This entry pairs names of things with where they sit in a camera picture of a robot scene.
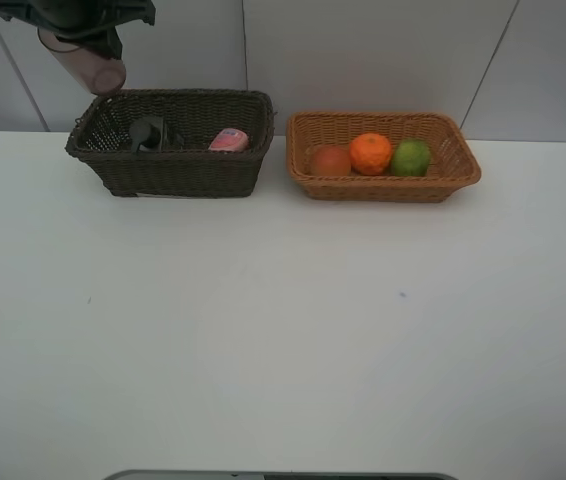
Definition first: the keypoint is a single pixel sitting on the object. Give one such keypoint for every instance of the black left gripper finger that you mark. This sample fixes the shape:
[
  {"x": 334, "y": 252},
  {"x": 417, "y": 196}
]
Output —
[{"x": 104, "y": 43}]

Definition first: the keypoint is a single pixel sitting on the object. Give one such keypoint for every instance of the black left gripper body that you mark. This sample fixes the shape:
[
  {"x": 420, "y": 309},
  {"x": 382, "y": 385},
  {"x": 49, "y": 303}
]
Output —
[{"x": 78, "y": 17}]

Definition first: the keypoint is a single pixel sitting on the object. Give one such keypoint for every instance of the translucent purple plastic cup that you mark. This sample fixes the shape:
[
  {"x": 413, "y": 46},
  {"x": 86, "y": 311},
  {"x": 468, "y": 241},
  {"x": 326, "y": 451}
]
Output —
[{"x": 97, "y": 75}]

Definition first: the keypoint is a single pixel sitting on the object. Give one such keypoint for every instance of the dark green pump bottle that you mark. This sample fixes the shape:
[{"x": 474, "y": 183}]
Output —
[{"x": 154, "y": 134}]

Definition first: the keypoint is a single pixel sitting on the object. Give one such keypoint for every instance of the pink lotion bottle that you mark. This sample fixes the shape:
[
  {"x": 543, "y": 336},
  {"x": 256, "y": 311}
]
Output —
[{"x": 229, "y": 140}]

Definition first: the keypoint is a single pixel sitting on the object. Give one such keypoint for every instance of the red orange round fruit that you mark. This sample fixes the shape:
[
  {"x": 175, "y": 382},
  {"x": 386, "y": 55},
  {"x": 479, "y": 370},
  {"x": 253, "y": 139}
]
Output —
[{"x": 330, "y": 161}]

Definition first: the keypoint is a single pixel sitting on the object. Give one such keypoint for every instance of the orange mandarin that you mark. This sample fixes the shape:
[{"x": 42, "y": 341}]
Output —
[{"x": 370, "y": 154}]

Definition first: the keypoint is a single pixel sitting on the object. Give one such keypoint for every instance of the green lime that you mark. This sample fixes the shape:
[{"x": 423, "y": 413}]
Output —
[{"x": 411, "y": 158}]

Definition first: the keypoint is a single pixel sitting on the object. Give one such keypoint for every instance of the dark brown wicker basket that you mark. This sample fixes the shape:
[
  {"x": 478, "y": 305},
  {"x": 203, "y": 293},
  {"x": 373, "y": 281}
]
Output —
[{"x": 100, "y": 139}]

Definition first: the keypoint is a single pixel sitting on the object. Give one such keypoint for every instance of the light brown wicker basket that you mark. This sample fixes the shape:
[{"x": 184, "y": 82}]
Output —
[{"x": 453, "y": 165}]

